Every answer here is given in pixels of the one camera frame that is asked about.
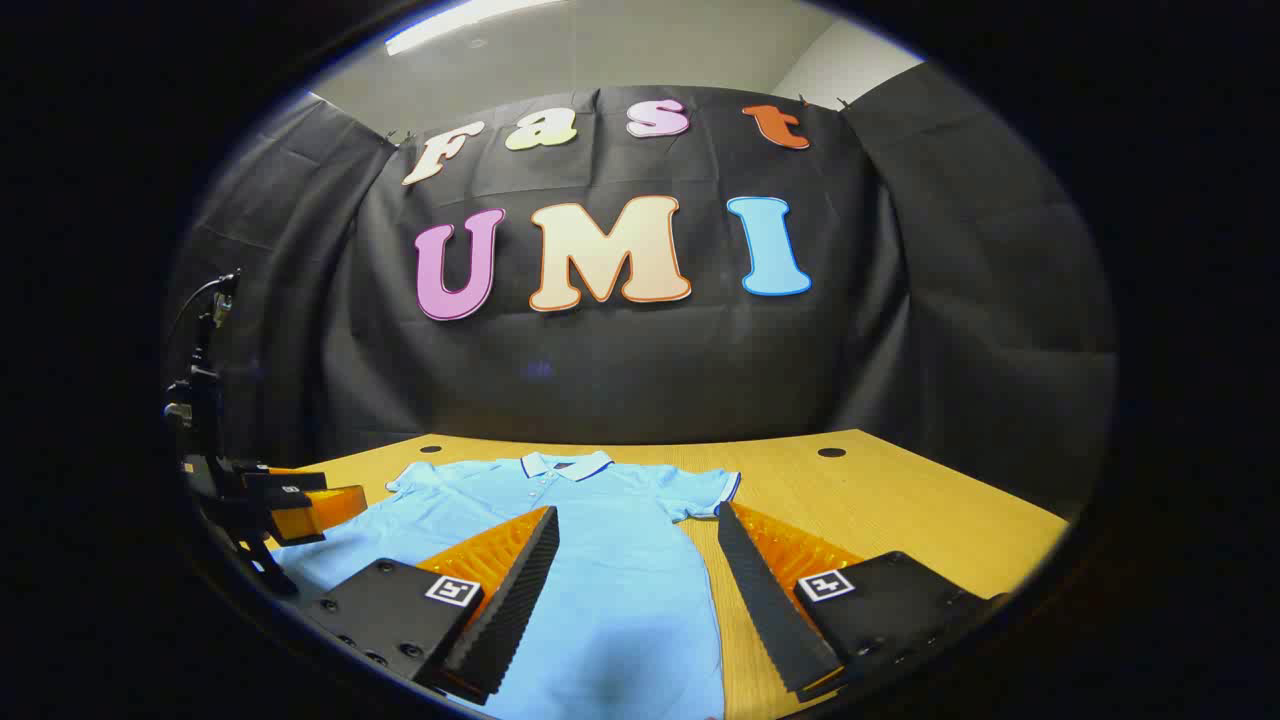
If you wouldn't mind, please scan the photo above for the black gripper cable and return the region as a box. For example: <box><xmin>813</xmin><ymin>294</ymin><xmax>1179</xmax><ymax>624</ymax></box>
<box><xmin>168</xmin><ymin>272</ymin><xmax>241</xmax><ymax>346</ymax></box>

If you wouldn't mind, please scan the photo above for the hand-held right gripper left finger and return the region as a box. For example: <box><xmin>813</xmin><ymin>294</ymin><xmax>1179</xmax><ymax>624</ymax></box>
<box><xmin>300</xmin><ymin>505</ymin><xmax>561</xmax><ymax>706</ymax></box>

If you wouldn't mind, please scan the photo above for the light blue T-shirt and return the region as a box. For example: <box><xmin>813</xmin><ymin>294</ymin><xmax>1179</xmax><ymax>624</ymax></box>
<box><xmin>268</xmin><ymin>450</ymin><xmax>743</xmax><ymax>720</ymax></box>

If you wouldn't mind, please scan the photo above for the black backdrop cloth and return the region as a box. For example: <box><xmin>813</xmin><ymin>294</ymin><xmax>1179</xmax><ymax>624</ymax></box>
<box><xmin>165</xmin><ymin>62</ymin><xmax>1119</xmax><ymax>521</ymax></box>

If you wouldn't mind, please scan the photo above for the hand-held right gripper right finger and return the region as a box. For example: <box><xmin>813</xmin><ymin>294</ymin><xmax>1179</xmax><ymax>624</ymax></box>
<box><xmin>716</xmin><ymin>500</ymin><xmax>1011</xmax><ymax>701</ymax></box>

